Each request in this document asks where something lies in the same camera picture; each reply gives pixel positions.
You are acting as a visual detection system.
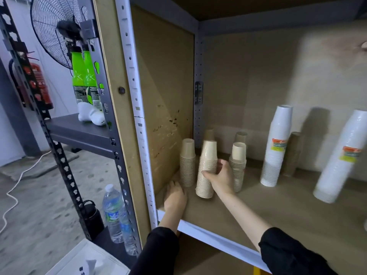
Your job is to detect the person's left hand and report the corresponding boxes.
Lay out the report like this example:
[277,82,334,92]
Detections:
[164,180,188,213]

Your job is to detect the person's right hand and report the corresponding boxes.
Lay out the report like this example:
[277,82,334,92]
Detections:
[202,159,235,197]

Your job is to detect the tall beige paper cup stack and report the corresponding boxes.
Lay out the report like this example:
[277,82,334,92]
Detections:
[196,140,218,199]

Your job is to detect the person's right forearm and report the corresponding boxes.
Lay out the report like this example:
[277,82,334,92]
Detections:
[217,191,339,275]

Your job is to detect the person's left forearm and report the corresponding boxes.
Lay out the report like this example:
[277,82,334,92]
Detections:
[130,208,187,275]

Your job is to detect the clear plastic water bottle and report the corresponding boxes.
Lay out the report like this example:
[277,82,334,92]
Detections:
[102,184,125,244]
[119,209,139,256]

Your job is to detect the wrapped white cup stack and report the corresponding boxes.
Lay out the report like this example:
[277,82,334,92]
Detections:
[260,105,294,187]
[313,109,367,204]

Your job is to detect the tall brown paper cup stack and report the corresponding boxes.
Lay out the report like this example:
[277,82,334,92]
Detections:
[282,131,303,177]

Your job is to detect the black flask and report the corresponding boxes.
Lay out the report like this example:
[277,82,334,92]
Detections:
[82,200,105,242]

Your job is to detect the metal rack with wooden boards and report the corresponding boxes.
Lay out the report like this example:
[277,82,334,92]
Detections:
[92,0,367,275]

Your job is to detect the white tissue box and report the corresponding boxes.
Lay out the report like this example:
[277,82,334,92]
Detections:
[46,238,131,275]

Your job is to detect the white handheld device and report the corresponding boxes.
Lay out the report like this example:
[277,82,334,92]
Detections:
[77,102,106,126]

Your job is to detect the dark grey metal rack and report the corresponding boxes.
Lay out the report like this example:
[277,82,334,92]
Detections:
[0,0,144,269]

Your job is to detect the green spray bottle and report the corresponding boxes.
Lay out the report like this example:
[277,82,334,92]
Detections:
[83,44,103,111]
[70,46,88,105]

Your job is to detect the red fire extinguisher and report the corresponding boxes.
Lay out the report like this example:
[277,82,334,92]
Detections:
[9,51,54,110]

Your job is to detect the white cable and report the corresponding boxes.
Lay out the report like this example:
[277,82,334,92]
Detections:
[0,150,52,235]

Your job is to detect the black wall fan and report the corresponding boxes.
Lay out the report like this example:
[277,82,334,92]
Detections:
[30,0,95,70]

